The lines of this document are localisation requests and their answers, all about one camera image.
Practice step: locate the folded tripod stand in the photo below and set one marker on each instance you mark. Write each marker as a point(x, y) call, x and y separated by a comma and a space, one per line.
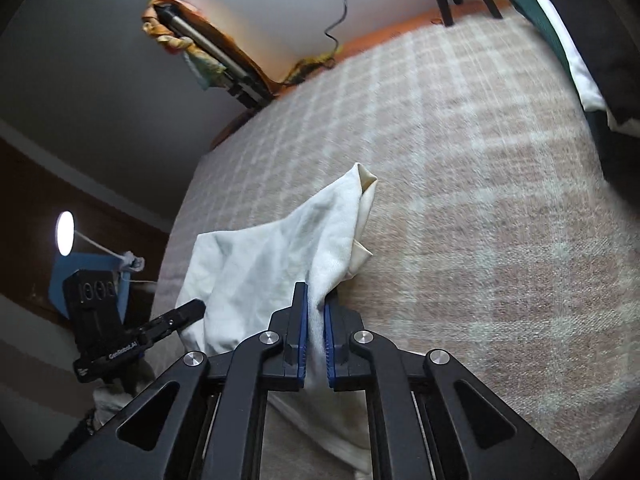
point(247, 96)

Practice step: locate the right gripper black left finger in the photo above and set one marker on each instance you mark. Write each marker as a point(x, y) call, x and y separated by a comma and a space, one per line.
point(284, 370)

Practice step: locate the colourful floral scarf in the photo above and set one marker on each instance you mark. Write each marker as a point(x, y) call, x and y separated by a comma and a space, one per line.
point(208, 72)

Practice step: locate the checkered beige blanket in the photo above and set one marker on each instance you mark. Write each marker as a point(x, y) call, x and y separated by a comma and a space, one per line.
point(493, 233)

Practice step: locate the white tank top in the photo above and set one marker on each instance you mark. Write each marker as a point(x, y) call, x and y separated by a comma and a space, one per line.
point(245, 276)

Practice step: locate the yellow crumpled cloth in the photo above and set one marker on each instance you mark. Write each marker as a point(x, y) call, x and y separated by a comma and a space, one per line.
point(305, 67)

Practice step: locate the stack of folded clothes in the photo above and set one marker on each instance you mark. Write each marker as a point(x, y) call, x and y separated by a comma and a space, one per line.
point(597, 42)

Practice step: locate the orange patterned bedsheet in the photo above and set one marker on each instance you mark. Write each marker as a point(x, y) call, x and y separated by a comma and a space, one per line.
point(367, 42)

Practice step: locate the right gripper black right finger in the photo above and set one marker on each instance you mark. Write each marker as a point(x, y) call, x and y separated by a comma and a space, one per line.
point(346, 371)

